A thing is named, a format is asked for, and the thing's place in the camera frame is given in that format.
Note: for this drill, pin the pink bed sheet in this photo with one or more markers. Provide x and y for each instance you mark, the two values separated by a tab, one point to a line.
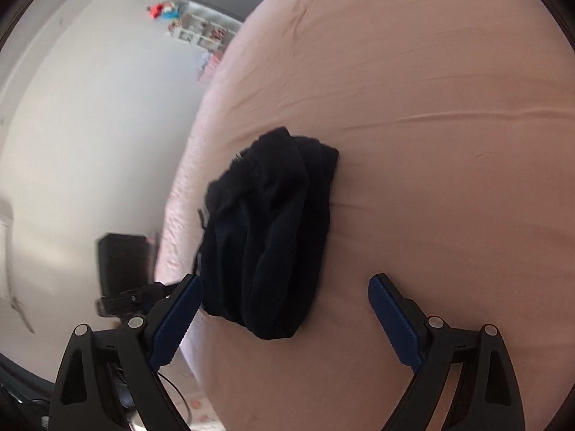
454	120

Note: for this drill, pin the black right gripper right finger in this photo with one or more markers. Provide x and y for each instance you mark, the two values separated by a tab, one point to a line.
487	393

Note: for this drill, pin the black box on floor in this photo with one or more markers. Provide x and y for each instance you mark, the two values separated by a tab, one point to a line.
125	266

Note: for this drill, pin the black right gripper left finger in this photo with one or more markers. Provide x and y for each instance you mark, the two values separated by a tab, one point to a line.
85	397

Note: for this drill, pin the white toy shelf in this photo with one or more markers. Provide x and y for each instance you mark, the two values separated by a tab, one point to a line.
204	33

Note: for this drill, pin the navy striped shorts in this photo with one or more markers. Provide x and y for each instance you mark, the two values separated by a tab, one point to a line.
268	217

